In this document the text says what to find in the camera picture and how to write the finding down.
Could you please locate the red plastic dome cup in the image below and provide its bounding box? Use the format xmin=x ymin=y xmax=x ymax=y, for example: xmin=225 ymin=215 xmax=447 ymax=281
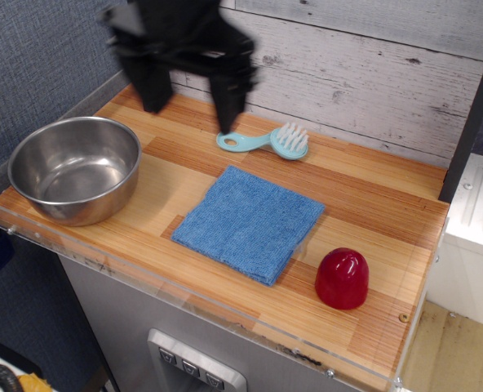
xmin=315 ymin=247 xmax=370 ymax=310

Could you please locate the silver button control panel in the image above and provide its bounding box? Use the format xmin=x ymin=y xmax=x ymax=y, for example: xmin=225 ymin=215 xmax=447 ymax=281
xmin=147 ymin=328 xmax=248 ymax=391

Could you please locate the dark right frame post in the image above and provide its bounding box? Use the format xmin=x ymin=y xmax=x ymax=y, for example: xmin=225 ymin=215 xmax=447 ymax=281
xmin=438 ymin=74 xmax=483 ymax=203

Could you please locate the clear acrylic edge guard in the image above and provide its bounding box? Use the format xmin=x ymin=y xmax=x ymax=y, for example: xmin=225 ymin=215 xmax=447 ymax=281
xmin=0 ymin=192 xmax=448 ymax=391

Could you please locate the black yellow braided cable bundle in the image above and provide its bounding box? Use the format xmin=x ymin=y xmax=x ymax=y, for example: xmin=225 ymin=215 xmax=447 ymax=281
xmin=0 ymin=362 xmax=53 ymax=392

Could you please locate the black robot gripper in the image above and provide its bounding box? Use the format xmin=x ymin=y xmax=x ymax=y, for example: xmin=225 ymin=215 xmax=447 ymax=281
xmin=99 ymin=1 xmax=256 ymax=134

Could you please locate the light blue dish brush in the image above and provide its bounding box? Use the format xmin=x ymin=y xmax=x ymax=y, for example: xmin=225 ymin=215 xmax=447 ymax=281
xmin=216 ymin=122 xmax=308 ymax=160

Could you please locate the white metal side cabinet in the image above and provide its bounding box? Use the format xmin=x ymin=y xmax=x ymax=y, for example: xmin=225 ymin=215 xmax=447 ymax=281
xmin=427 ymin=154 xmax=483 ymax=324

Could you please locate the blue cloth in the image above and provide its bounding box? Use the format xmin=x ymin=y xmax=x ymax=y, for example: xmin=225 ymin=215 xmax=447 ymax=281
xmin=171 ymin=166 xmax=325 ymax=286

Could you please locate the stainless steel bowl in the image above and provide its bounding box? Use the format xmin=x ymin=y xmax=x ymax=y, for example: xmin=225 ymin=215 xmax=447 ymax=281
xmin=7 ymin=117 xmax=142 ymax=226

